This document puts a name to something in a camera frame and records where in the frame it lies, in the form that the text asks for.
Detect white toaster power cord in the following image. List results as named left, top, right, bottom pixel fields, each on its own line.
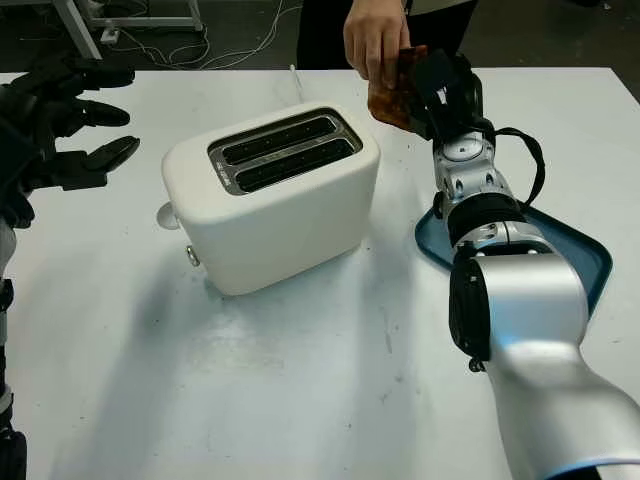
left=288, top=63, right=304, bottom=109

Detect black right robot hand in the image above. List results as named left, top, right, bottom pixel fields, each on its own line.
left=399, top=52, right=495, bottom=145

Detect grey metal frame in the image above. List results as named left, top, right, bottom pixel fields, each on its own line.
left=49, top=0, right=205, bottom=62

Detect white toaster lever knob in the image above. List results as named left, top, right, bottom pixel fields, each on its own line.
left=155, top=202, right=181, bottom=231

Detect person in black trousers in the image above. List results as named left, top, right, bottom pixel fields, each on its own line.
left=297, top=0, right=480, bottom=71

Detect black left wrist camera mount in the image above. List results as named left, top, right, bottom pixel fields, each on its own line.
left=0, top=117, right=51, bottom=195

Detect white two-slot toaster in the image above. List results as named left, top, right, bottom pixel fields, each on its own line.
left=161, top=102, right=382, bottom=297

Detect white floor cables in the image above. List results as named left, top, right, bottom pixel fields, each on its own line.
left=117, top=0, right=302, bottom=71

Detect blue plastic tray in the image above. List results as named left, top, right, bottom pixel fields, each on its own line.
left=414, top=199, right=615, bottom=322

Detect brown toast slice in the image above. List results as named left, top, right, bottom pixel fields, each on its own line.
left=368, top=44, right=431, bottom=130

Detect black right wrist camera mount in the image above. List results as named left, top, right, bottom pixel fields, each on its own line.
left=410, top=48, right=457, bottom=141

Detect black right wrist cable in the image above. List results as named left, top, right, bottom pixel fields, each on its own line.
left=479, top=127, right=547, bottom=207

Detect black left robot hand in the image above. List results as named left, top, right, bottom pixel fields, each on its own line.
left=0, top=52, right=142, bottom=230

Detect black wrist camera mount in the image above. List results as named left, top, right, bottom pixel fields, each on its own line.
left=0, top=117, right=51, bottom=195
left=410, top=48, right=457, bottom=141

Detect person's bare hand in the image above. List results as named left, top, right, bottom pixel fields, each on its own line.
left=343, top=0, right=412, bottom=82

